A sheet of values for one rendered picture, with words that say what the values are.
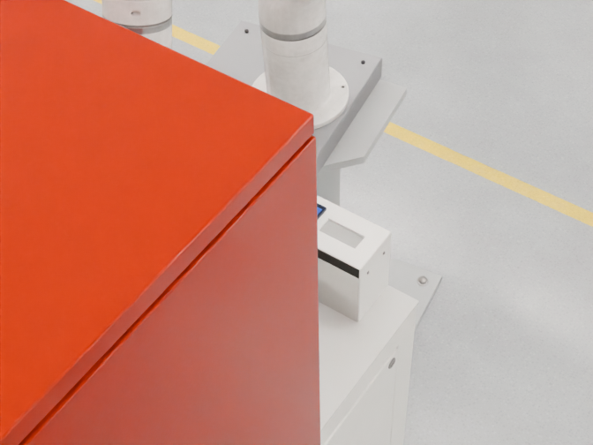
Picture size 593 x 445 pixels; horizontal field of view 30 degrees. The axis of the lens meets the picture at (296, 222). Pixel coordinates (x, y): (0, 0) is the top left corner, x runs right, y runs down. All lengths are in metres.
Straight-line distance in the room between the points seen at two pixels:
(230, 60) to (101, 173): 1.54
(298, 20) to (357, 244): 0.42
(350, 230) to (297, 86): 0.36
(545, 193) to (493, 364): 0.60
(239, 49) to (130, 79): 1.50
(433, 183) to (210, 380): 2.43
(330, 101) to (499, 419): 0.98
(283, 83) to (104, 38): 1.26
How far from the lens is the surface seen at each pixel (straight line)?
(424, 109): 3.37
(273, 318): 0.80
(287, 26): 1.94
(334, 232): 1.77
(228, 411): 0.81
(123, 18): 1.44
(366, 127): 2.13
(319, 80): 2.04
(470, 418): 2.71
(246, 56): 2.23
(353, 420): 1.85
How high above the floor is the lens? 2.31
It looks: 49 degrees down
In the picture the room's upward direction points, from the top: 2 degrees counter-clockwise
